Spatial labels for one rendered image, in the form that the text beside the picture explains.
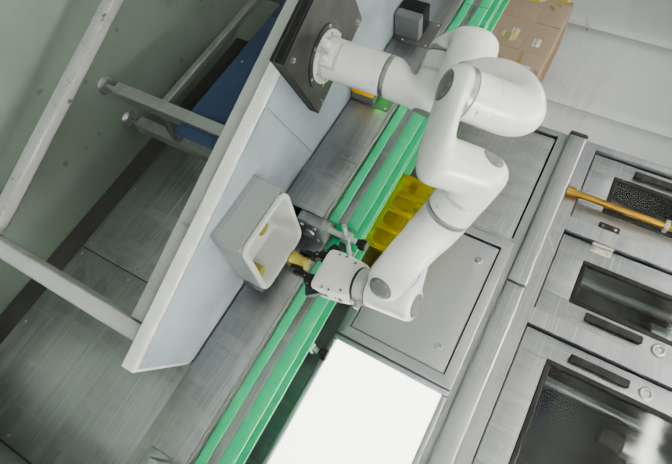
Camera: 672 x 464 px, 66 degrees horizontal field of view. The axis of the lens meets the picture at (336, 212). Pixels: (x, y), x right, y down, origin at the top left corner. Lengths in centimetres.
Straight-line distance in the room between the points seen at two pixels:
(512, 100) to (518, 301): 80
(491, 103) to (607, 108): 531
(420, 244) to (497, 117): 24
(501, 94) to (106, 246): 137
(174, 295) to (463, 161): 65
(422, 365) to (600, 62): 543
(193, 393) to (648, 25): 653
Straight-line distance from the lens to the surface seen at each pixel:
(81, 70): 151
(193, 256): 113
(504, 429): 149
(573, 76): 633
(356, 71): 117
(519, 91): 88
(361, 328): 148
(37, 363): 180
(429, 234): 90
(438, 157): 80
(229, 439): 131
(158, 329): 116
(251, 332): 133
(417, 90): 112
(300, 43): 112
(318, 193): 135
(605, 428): 156
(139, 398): 162
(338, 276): 111
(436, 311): 150
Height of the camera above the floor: 132
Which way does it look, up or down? 19 degrees down
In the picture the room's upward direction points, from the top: 114 degrees clockwise
